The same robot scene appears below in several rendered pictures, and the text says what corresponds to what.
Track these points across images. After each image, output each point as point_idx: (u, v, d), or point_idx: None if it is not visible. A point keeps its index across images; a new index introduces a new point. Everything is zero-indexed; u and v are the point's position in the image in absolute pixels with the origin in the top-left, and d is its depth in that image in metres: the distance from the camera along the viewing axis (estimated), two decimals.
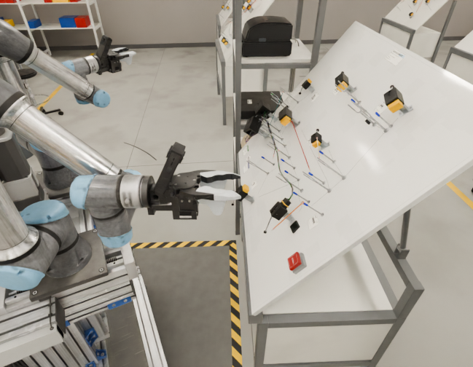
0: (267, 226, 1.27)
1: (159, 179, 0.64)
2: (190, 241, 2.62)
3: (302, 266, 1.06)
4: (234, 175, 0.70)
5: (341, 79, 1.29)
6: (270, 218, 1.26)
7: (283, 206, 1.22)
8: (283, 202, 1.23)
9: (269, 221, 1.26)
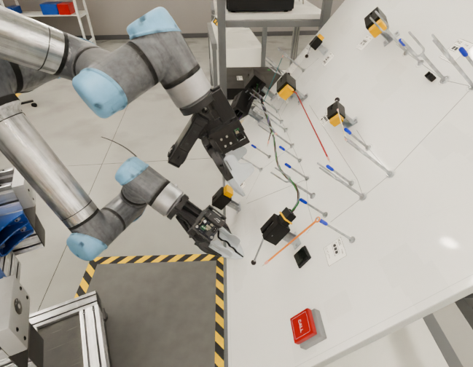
0: (257, 253, 0.78)
1: (188, 124, 0.61)
2: (168, 255, 2.13)
3: (318, 338, 0.57)
4: (237, 191, 0.64)
5: (377, 15, 0.80)
6: (261, 242, 0.77)
7: (282, 222, 0.73)
8: (283, 215, 0.73)
9: (259, 247, 0.77)
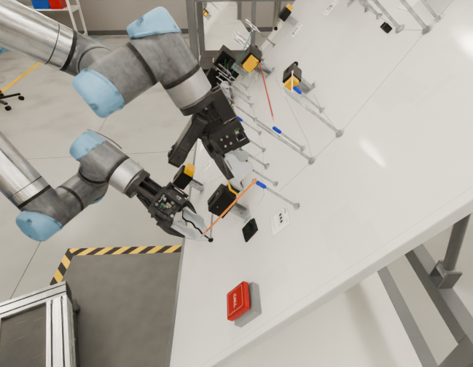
0: (210, 229, 0.72)
1: (188, 124, 0.61)
2: (147, 246, 2.06)
3: (252, 313, 0.51)
4: (236, 186, 0.66)
5: None
6: (210, 215, 0.70)
7: (227, 193, 0.66)
8: (229, 185, 0.67)
9: (211, 221, 0.71)
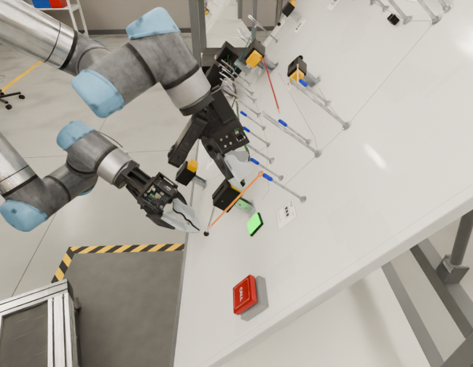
0: (209, 223, 0.71)
1: (188, 124, 0.61)
2: (149, 245, 2.06)
3: (259, 306, 0.50)
4: (236, 186, 0.66)
5: None
6: (212, 210, 0.70)
7: None
8: None
9: (211, 215, 0.70)
